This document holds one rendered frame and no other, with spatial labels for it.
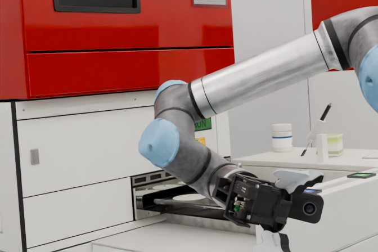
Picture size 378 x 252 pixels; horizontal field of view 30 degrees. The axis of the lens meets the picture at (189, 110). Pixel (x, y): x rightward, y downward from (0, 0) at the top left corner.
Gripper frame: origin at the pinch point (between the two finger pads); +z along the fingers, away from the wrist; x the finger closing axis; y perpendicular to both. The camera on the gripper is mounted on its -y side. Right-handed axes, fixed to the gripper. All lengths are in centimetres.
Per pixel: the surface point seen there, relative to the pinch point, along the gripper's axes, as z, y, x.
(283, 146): -130, -68, 4
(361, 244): -60, -56, -12
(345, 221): -57, -48, -7
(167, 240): -88, -17, -26
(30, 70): -92, 29, 8
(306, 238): -50, -33, -11
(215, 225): -92, -32, -21
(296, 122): -369, -213, 12
